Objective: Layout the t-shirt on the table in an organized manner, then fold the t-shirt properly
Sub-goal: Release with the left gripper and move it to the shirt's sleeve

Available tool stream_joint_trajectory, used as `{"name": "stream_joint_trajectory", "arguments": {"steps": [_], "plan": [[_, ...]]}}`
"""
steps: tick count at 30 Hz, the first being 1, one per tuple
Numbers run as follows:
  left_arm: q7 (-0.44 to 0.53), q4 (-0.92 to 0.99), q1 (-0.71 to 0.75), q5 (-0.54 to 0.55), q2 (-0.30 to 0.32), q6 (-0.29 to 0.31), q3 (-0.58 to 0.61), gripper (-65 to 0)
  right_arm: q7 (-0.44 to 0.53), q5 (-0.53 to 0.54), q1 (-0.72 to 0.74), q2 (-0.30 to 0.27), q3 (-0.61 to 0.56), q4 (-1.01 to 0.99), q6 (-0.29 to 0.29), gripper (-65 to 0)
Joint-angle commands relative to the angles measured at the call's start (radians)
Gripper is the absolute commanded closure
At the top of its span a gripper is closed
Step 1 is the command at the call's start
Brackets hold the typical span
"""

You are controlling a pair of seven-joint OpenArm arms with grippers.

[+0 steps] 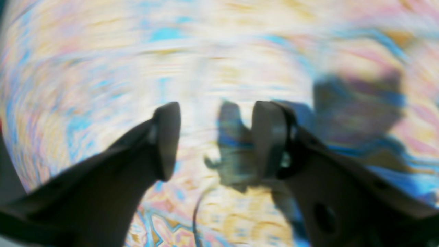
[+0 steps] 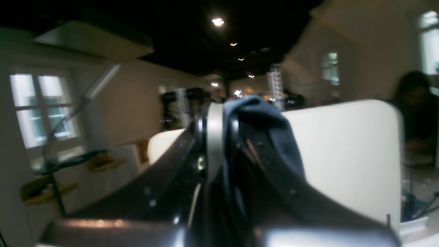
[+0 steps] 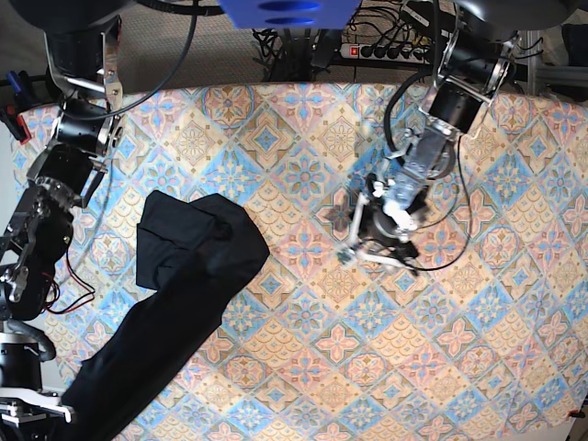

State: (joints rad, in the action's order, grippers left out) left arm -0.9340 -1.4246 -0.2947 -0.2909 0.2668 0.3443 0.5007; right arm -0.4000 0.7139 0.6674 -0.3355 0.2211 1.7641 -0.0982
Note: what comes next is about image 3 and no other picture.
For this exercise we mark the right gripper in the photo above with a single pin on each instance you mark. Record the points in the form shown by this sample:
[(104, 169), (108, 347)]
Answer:
[(20, 406)]

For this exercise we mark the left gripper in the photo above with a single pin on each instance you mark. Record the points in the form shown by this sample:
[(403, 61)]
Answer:
[(379, 232)]

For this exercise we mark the black t-shirt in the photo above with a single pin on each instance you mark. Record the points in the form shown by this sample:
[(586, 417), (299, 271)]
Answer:
[(195, 257)]

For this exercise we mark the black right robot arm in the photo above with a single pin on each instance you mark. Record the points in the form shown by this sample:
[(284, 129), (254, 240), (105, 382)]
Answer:
[(41, 229)]

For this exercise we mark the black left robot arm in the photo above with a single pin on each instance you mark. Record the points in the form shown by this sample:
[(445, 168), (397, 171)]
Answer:
[(469, 67)]

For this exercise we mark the patterned colourful tablecloth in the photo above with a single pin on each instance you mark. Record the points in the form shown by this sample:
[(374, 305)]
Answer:
[(489, 340)]

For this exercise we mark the white power strip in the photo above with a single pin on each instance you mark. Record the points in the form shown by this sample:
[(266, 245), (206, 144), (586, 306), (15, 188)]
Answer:
[(390, 52)]

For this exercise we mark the red table clamp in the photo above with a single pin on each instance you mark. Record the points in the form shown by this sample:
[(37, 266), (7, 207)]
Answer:
[(15, 123)]

